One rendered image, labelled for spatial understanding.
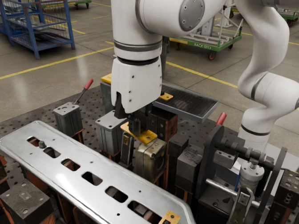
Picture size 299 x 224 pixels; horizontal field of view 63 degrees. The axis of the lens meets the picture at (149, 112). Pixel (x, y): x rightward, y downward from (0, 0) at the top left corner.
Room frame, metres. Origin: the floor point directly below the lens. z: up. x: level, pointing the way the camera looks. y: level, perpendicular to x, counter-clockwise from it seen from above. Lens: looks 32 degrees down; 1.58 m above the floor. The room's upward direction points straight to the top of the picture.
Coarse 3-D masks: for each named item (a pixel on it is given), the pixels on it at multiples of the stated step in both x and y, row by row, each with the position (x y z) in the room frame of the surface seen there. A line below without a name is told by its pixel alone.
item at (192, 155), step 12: (192, 144) 0.60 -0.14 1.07; (180, 156) 0.54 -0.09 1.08; (192, 156) 0.54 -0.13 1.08; (180, 168) 0.52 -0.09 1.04; (192, 168) 0.50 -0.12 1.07; (180, 180) 0.52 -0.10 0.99; (192, 180) 0.50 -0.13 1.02; (180, 192) 0.53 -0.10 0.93; (192, 192) 0.50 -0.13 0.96; (192, 204) 0.52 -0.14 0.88
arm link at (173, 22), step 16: (144, 0) 0.35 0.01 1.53; (160, 0) 0.33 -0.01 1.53; (176, 0) 0.32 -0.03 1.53; (192, 0) 0.33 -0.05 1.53; (208, 0) 0.35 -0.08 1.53; (224, 0) 0.39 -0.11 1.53; (144, 16) 0.35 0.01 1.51; (160, 16) 0.33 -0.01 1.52; (176, 16) 0.32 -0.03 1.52; (192, 16) 0.33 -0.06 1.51; (208, 16) 0.36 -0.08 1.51; (160, 32) 0.34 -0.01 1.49; (176, 32) 0.33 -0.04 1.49
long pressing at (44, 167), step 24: (0, 144) 0.69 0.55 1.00; (24, 144) 0.69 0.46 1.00; (48, 144) 0.69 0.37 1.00; (72, 144) 0.69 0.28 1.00; (48, 168) 0.57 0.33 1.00; (96, 168) 0.57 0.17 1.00; (120, 168) 0.56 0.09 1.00; (72, 192) 0.47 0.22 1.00; (96, 192) 0.47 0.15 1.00; (144, 192) 0.47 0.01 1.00; (168, 192) 0.47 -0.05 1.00; (96, 216) 0.40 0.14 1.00; (120, 216) 0.39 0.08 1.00; (192, 216) 0.39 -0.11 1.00
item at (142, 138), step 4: (124, 124) 0.45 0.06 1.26; (128, 124) 0.46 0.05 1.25; (124, 128) 0.44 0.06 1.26; (128, 128) 0.44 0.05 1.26; (128, 132) 0.43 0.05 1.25; (144, 132) 0.42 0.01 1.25; (148, 132) 0.43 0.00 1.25; (152, 132) 0.43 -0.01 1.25; (136, 136) 0.41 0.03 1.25; (140, 136) 0.41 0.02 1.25; (144, 136) 0.41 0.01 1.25; (148, 136) 0.42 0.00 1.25; (152, 136) 0.41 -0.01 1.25; (156, 136) 0.41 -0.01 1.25; (140, 140) 0.40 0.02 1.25; (144, 140) 0.40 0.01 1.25; (148, 140) 0.40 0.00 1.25; (152, 140) 0.40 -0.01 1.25
